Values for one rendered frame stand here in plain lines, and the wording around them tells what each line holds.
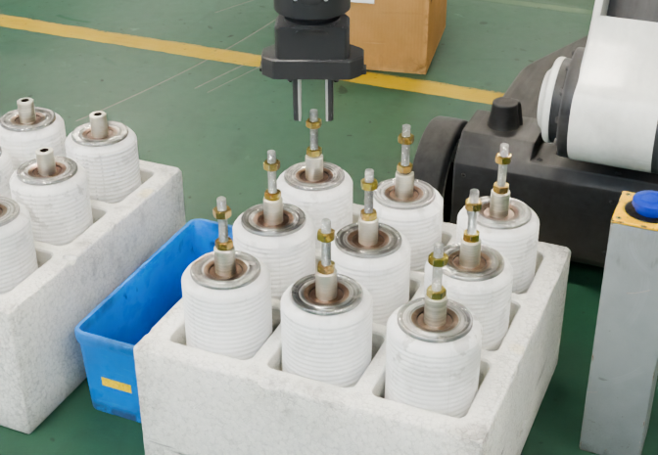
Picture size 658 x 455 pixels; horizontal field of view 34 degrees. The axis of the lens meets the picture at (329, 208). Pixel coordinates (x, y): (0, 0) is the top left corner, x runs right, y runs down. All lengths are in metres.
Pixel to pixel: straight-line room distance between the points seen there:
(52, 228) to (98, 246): 0.06
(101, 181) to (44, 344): 0.25
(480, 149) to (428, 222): 0.30
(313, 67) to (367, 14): 1.04
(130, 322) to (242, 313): 0.32
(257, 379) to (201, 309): 0.09
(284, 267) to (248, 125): 0.88
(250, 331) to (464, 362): 0.24
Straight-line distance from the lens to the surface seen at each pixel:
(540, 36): 2.58
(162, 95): 2.25
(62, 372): 1.41
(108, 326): 1.40
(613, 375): 1.28
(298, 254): 1.25
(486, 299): 1.17
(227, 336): 1.17
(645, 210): 1.18
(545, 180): 1.55
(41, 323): 1.35
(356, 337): 1.12
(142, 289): 1.46
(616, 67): 1.38
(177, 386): 1.20
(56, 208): 1.40
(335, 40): 1.26
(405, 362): 1.09
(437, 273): 1.07
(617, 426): 1.32
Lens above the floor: 0.88
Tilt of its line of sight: 29 degrees down
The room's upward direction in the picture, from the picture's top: straight up
